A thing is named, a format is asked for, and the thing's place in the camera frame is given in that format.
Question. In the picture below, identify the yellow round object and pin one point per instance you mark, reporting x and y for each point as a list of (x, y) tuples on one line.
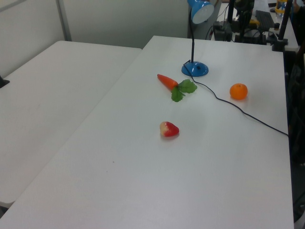
[(280, 8)]

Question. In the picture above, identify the thin black upright pole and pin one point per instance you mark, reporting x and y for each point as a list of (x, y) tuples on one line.
[(230, 10)]

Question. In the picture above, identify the toy carrot with green leaves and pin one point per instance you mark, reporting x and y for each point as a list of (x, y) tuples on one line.
[(166, 81)]

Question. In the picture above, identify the black device box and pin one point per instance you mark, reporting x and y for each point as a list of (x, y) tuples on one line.
[(222, 31)]

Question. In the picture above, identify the orange toy mandarin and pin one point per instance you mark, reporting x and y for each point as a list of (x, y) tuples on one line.
[(238, 91)]

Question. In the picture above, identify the small black cylinder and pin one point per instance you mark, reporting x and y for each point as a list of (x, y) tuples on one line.
[(276, 26)]

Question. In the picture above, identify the black equipment frame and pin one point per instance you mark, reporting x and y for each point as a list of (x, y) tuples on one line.
[(245, 21)]

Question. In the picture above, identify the red toy strawberry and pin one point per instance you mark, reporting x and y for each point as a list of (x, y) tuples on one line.
[(170, 130)]

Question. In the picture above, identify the blue gooseneck desk lamp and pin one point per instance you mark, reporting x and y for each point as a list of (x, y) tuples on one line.
[(194, 69)]

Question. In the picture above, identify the white side table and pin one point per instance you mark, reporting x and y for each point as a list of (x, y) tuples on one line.
[(47, 95)]

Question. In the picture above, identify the black computer keyboard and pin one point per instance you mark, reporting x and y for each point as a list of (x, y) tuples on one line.
[(265, 19)]

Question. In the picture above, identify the grey partition post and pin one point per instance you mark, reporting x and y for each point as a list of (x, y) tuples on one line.
[(64, 19)]

